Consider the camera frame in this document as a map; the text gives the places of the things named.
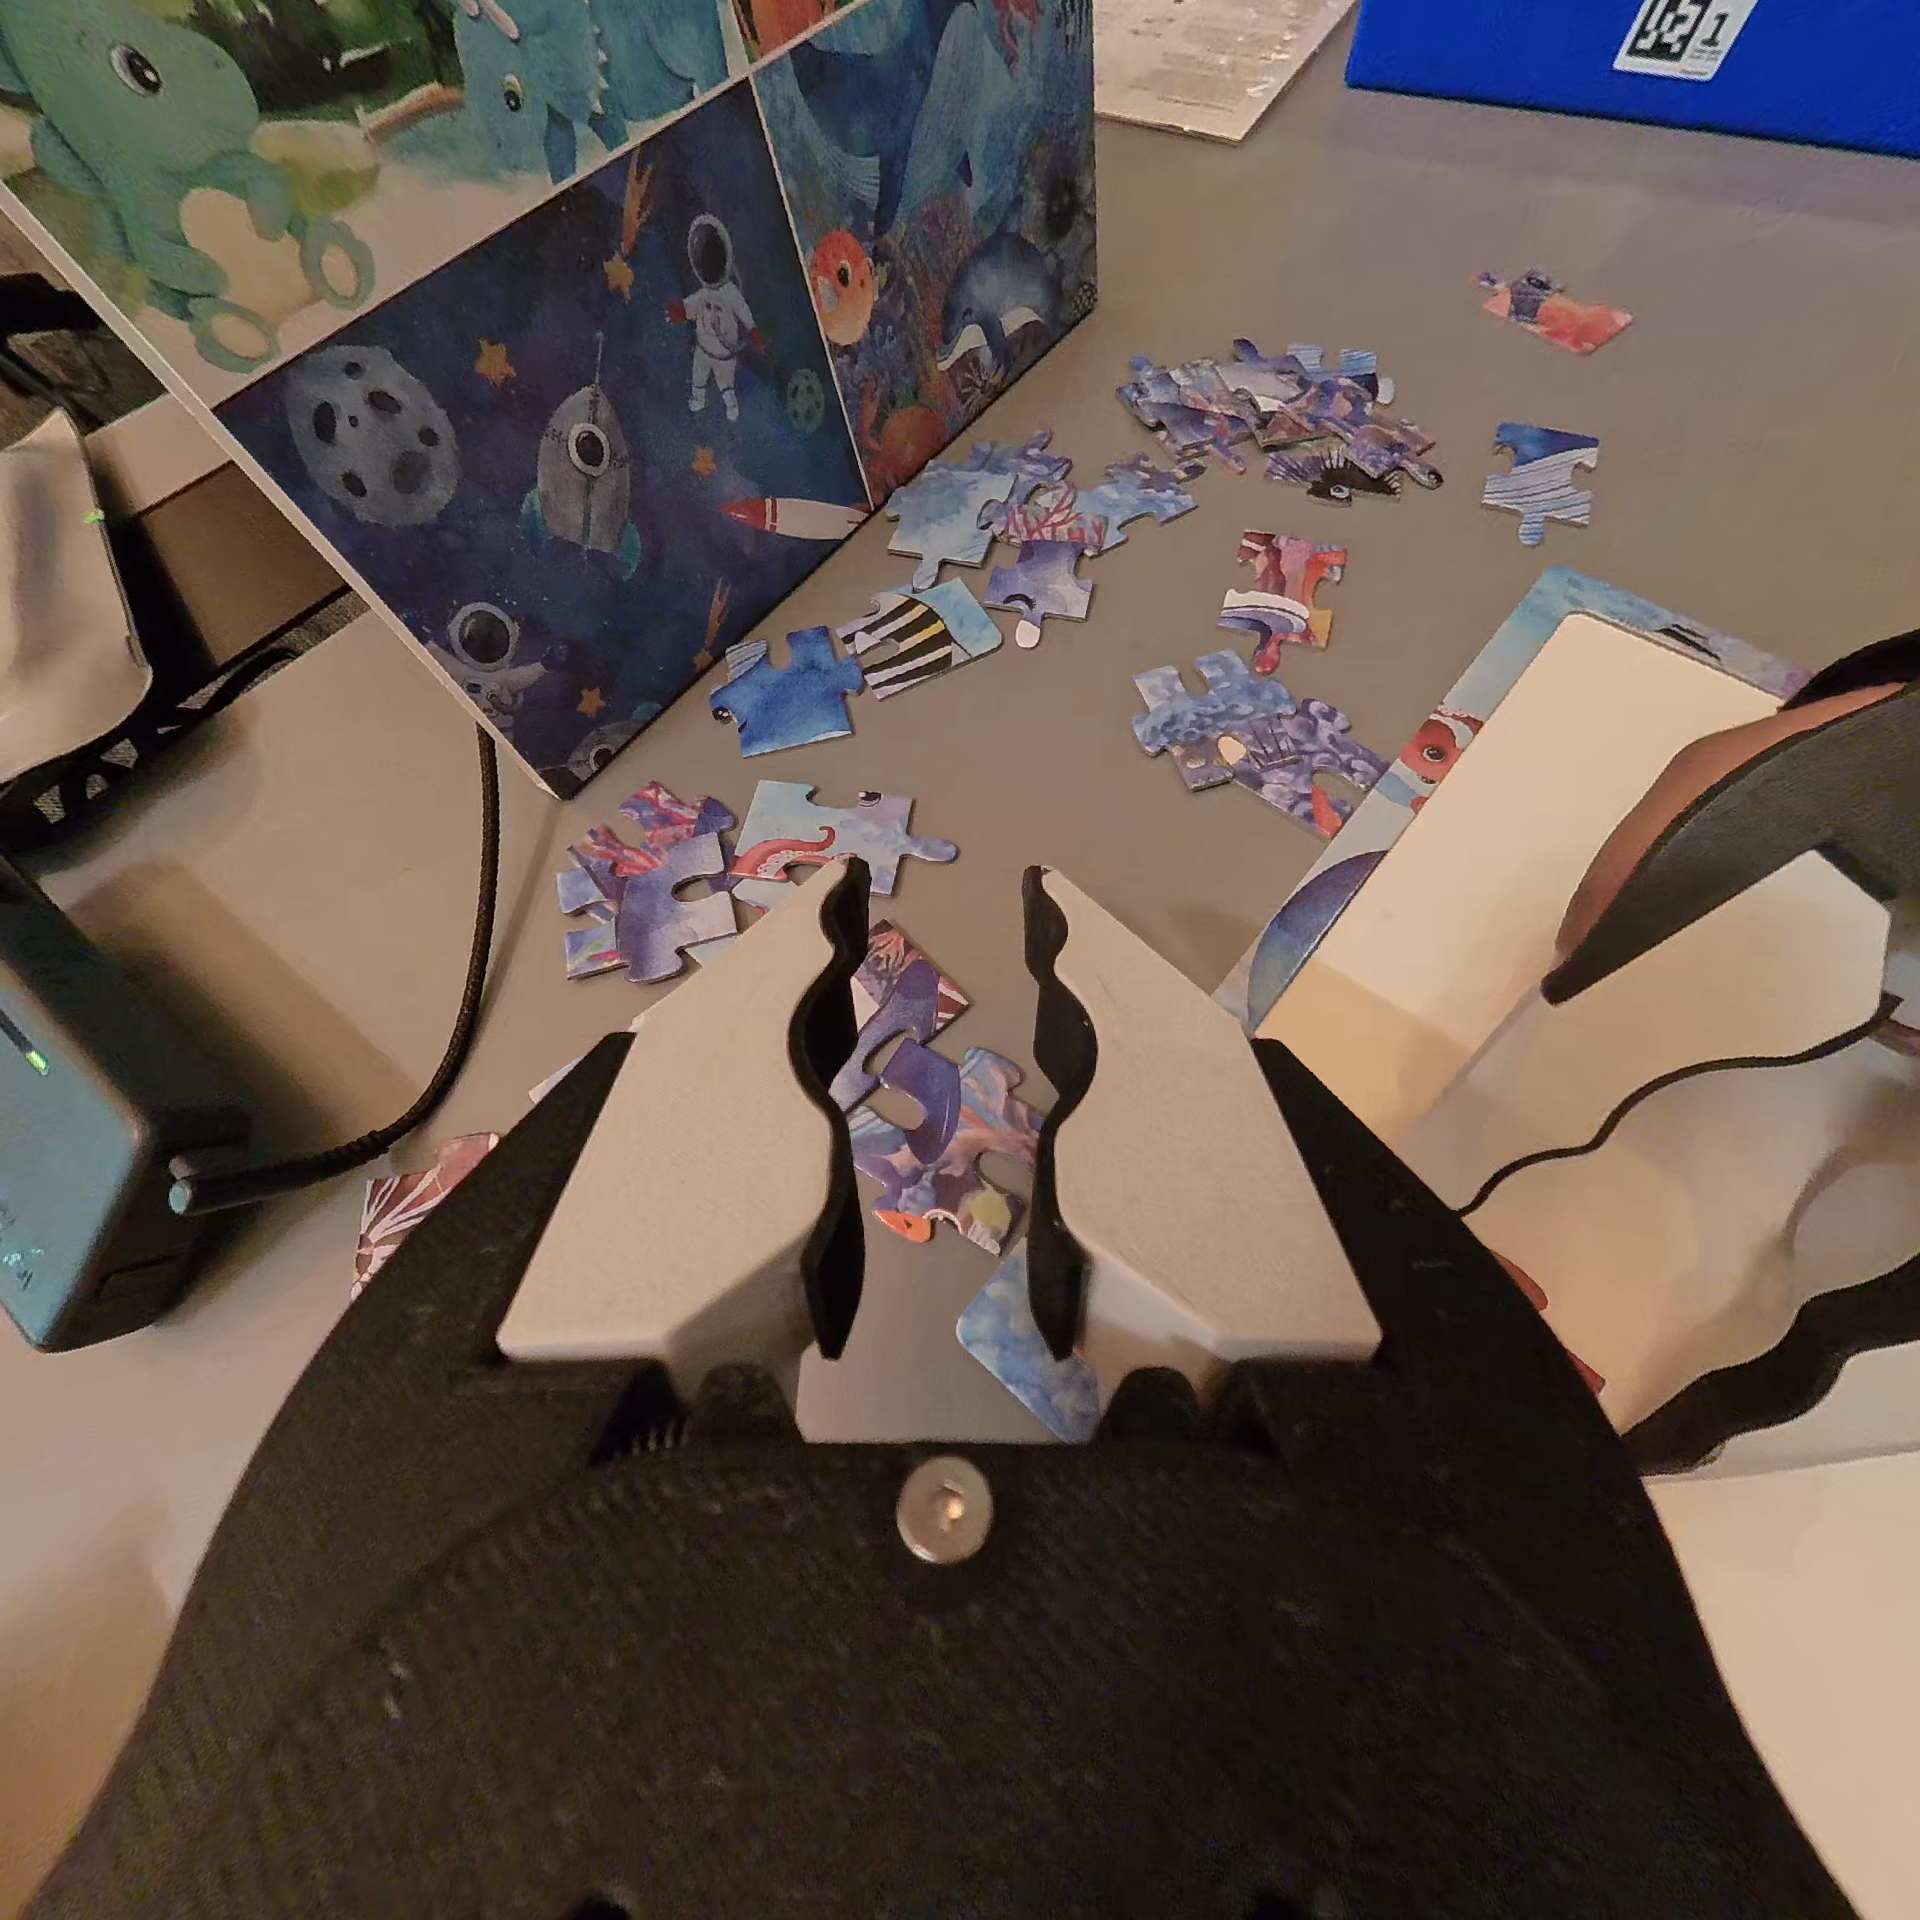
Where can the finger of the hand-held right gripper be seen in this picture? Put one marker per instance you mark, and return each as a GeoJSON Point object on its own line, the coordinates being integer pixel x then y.
{"type": "Point", "coordinates": [1695, 1243]}
{"type": "Point", "coordinates": [1799, 796]}

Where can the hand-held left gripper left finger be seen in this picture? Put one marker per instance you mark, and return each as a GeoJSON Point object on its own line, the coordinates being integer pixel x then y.
{"type": "Point", "coordinates": [676, 1185]}

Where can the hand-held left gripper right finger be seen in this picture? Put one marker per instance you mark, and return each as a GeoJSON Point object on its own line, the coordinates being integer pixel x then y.
{"type": "Point", "coordinates": [1215, 1185]}

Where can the dark blue coral jigsaw piece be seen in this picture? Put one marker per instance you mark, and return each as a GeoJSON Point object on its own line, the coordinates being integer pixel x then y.
{"type": "Point", "coordinates": [901, 997]}

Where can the cream puzzle frame tray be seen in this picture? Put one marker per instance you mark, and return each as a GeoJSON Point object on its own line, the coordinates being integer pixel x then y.
{"type": "Point", "coordinates": [1441, 961]}

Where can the blue striped jigsaw piece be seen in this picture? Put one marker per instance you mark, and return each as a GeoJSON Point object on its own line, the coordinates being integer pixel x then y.
{"type": "Point", "coordinates": [1541, 480]}

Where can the pile of puzzle pieces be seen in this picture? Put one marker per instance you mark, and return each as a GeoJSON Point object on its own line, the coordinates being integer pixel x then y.
{"type": "Point", "coordinates": [781, 698]}

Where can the red crab jigsaw piece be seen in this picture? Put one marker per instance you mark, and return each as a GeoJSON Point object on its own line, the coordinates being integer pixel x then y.
{"type": "Point", "coordinates": [1553, 312]}

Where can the black flat device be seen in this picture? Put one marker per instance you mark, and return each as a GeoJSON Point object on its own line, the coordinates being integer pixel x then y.
{"type": "Point", "coordinates": [76, 1140]}

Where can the illustrated animal puzzle box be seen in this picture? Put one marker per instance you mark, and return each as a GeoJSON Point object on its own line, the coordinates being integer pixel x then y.
{"type": "Point", "coordinates": [599, 451]}

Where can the blue storage bin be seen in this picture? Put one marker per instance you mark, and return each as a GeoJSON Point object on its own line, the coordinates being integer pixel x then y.
{"type": "Point", "coordinates": [1501, 60]}

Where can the silver foil pouch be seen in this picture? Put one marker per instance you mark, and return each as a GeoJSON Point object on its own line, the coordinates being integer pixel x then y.
{"type": "Point", "coordinates": [60, 599]}

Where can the instruction sheet in plastic sleeve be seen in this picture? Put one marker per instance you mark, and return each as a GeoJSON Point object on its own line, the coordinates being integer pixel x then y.
{"type": "Point", "coordinates": [1200, 60]}

